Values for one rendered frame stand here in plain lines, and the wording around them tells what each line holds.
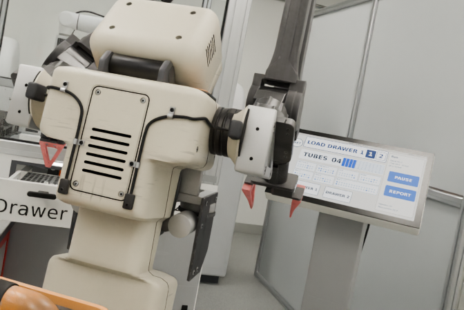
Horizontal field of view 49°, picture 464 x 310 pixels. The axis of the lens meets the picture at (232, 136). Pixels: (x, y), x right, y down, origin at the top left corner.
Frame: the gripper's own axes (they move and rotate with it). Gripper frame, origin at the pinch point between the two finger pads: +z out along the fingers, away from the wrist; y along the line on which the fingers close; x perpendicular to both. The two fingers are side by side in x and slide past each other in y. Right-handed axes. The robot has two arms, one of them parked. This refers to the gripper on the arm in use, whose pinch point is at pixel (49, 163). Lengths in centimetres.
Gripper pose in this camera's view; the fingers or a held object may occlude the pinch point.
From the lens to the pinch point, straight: 157.6
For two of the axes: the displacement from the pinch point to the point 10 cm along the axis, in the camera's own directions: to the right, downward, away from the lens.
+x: 9.5, 1.9, 2.3
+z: -2.1, 9.8, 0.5
